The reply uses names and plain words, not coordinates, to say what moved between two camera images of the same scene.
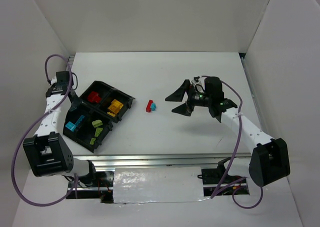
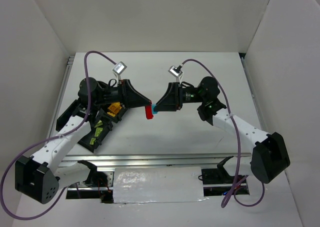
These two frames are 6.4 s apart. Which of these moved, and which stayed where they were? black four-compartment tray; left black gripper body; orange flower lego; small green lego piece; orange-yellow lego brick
Moved: left black gripper body
Stayed: black four-compartment tray; orange flower lego; orange-yellow lego brick; small green lego piece
